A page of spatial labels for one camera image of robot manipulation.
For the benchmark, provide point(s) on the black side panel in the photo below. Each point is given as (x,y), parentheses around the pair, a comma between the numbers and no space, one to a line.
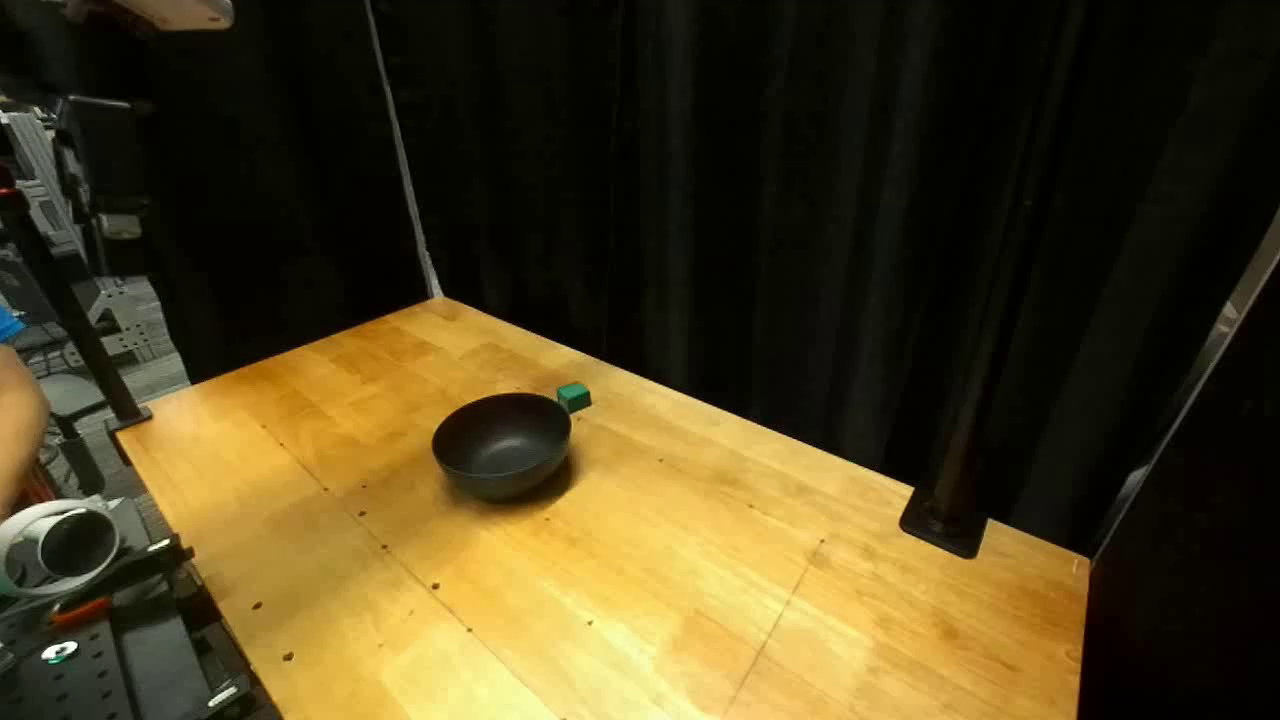
(1195,532)

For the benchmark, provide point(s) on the grey white machine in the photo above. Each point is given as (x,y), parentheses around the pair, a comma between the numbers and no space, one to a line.
(40,172)

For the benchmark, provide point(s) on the black pole with base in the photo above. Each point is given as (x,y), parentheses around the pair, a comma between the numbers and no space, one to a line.
(961,400)

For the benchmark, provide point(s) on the black bowl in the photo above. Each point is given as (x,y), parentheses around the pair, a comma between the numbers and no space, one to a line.
(500,446)

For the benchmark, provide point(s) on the person's forearm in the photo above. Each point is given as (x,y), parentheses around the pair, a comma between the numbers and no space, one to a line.
(16,420)

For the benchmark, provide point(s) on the tan wooden board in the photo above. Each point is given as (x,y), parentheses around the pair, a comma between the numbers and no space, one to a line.
(167,13)

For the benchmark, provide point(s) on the green block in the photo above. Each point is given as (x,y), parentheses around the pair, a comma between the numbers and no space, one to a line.
(574,393)

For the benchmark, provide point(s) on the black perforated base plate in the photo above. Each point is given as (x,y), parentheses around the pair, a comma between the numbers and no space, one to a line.
(126,662)

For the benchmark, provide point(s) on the black tripod leg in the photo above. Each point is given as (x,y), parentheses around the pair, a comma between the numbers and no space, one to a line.
(81,324)

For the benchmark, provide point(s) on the black curtain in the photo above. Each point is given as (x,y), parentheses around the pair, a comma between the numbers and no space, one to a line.
(744,186)

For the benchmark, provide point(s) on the white pole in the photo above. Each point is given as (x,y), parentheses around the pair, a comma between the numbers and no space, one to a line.
(404,163)

